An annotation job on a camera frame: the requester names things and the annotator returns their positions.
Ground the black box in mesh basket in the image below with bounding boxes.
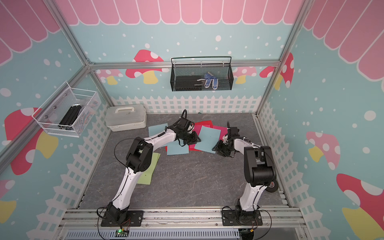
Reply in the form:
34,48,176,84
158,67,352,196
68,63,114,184
171,76,203,91

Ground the black block in wire basket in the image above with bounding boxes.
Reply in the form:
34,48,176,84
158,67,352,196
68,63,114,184
58,104,82,131

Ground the blue white item in basket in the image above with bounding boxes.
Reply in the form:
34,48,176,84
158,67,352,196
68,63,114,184
197,73,219,90

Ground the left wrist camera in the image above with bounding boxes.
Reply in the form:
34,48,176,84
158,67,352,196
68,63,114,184
185,121,195,133

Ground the white plastic storage box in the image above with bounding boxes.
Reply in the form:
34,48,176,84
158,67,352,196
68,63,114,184
105,104,147,132

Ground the black tape roll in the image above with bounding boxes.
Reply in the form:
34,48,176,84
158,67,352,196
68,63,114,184
265,181,279,193

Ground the white wire wall basket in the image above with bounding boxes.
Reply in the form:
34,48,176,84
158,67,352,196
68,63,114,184
32,82,102,138

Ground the blue paper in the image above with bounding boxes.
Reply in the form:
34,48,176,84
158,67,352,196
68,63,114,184
148,123,168,137
195,126,221,154
167,140,189,156

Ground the red paper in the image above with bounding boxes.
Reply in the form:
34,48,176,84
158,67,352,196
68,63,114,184
164,120,214,153

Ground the black mesh wall basket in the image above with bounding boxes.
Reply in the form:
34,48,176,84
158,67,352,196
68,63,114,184
170,56,234,92

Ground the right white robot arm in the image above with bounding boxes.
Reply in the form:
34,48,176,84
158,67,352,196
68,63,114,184
213,123,277,228

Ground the green lit circuit board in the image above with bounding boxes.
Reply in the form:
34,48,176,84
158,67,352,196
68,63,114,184
115,229,130,238

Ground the magenta paper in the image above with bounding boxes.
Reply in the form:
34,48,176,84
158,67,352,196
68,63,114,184
212,126,228,140
189,125,212,152

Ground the large green paper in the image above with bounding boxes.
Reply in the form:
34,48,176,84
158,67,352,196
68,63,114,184
138,153,161,185

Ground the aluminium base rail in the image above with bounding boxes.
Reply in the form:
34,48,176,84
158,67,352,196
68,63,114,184
53,206,311,240

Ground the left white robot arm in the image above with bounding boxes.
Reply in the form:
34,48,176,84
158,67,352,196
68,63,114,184
97,110,201,228

